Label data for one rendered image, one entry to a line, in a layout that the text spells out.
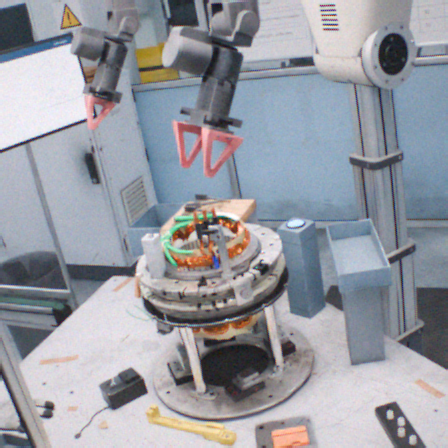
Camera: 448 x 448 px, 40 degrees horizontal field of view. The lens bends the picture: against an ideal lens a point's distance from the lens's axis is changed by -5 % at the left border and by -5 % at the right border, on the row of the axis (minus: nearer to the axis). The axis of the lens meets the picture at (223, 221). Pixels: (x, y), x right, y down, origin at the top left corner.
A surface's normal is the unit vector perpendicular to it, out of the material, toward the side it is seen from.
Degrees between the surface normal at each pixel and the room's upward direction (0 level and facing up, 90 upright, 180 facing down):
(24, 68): 83
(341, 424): 0
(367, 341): 90
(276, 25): 90
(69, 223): 90
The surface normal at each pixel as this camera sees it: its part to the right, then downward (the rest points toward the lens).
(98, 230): -0.39, 0.42
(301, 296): -0.68, 0.39
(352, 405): -0.18, -0.91
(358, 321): -0.04, 0.39
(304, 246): 0.72, 0.14
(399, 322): 0.49, 0.25
